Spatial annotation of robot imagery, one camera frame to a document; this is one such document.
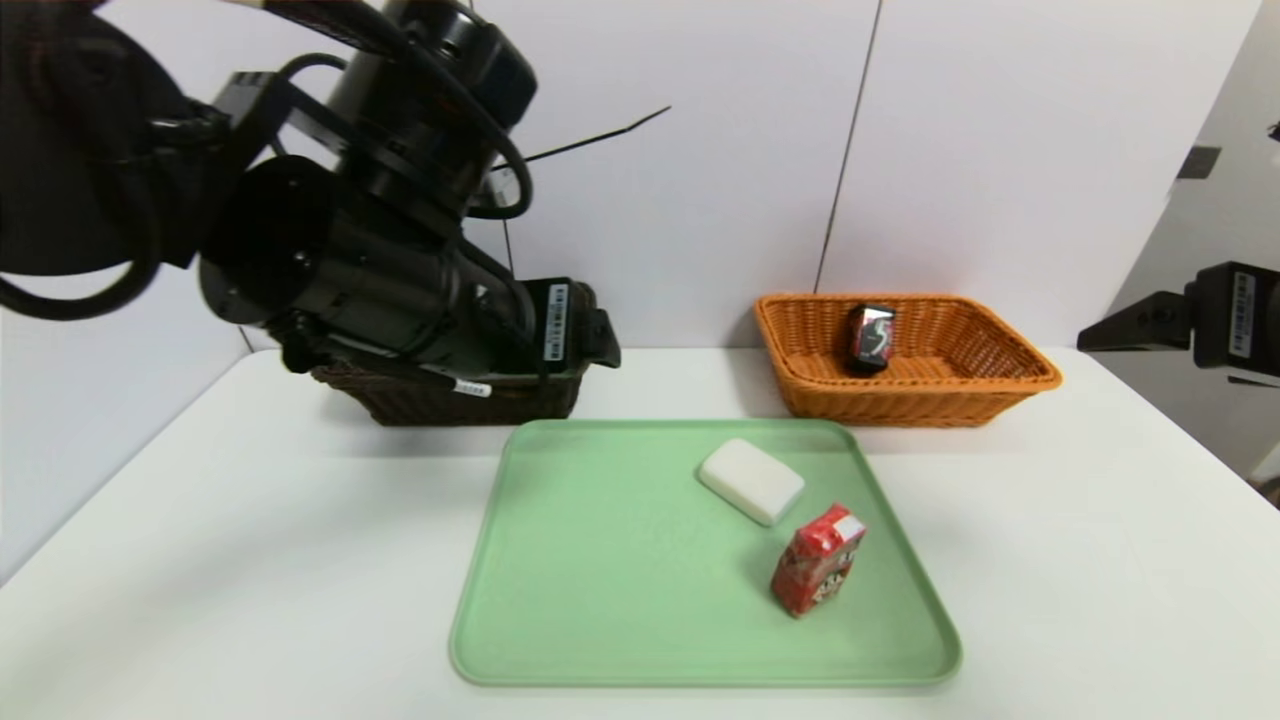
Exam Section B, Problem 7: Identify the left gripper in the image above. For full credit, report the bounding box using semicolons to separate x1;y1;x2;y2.
469;277;622;377

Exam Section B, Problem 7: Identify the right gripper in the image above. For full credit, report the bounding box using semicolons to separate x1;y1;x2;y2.
1076;261;1280;378

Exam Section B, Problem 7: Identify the white soap bar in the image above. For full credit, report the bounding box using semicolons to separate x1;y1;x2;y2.
697;438;807;528

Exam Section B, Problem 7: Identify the black gum box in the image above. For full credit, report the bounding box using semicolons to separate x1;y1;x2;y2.
846;302;898;378

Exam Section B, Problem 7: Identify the dark brown wicker basket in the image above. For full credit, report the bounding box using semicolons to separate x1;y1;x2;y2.
310;362;589;428

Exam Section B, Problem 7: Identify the orange wicker basket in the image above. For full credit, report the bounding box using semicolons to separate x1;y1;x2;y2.
753;293;1064;429

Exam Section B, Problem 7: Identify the black zip tie tail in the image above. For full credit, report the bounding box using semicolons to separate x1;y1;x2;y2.
520;104;673;166

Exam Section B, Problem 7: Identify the light green plastic tray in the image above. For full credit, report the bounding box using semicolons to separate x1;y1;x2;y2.
448;418;963;688

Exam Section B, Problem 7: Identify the red snack packet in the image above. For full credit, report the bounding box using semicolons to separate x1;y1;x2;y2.
770;503;869;620

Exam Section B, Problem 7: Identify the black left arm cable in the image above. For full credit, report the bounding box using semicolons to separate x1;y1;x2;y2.
0;0;536;323

